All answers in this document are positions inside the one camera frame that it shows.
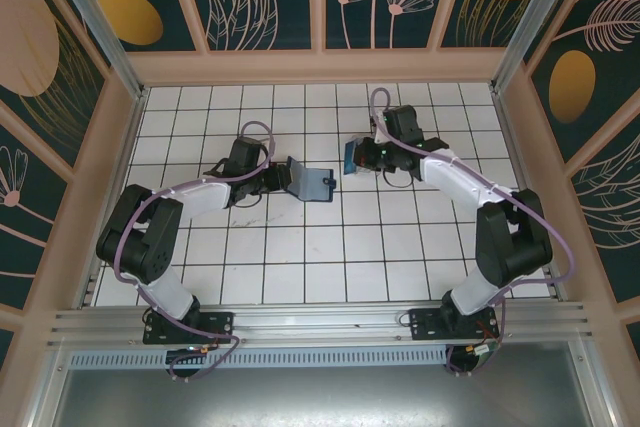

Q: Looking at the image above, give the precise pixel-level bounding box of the dark blue card holder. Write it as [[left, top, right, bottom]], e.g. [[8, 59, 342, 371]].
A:
[[286, 157, 337, 204]]

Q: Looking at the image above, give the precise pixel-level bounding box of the blue credit card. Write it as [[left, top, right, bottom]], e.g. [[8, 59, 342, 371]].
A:
[[341, 138, 363, 178]]

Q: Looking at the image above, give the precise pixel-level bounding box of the small electronics board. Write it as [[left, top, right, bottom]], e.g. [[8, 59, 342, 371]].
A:
[[447, 341, 499, 376], [164, 344, 221, 378]]

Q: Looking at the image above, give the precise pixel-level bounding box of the grey metal sheet panel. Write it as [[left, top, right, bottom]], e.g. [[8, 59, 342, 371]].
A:
[[47, 341, 616, 427]]

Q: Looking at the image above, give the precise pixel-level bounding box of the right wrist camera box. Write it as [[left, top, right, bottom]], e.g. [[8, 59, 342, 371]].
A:
[[370, 111, 390, 144]]

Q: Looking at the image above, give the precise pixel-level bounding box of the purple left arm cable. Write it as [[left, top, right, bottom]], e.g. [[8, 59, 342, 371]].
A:
[[112, 120, 279, 383]]

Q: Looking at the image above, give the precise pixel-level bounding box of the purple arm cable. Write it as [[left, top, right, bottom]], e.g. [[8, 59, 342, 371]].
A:
[[370, 87, 574, 378], [112, 120, 279, 383]]

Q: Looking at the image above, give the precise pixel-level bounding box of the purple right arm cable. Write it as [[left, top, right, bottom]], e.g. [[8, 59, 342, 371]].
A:
[[370, 87, 574, 378]]

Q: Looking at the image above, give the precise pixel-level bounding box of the aluminium front rail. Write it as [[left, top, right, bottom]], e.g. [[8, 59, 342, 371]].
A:
[[47, 301, 599, 348]]

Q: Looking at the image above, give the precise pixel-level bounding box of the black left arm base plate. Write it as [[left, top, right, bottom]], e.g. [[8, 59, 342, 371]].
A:
[[143, 310, 236, 346]]

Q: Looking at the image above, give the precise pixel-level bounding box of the aluminium frame post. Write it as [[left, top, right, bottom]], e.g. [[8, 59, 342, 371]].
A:
[[491, 0, 597, 94], [40, 0, 149, 101]]

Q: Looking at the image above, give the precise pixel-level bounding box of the grey slotted cable duct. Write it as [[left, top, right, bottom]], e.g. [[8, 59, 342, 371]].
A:
[[67, 349, 454, 371]]

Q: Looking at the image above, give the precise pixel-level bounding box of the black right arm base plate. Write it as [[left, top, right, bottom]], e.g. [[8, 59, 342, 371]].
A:
[[408, 306, 501, 343]]

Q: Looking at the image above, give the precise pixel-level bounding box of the aluminium table side rail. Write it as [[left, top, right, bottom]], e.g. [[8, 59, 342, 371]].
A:
[[74, 86, 149, 309], [492, 89, 566, 302]]

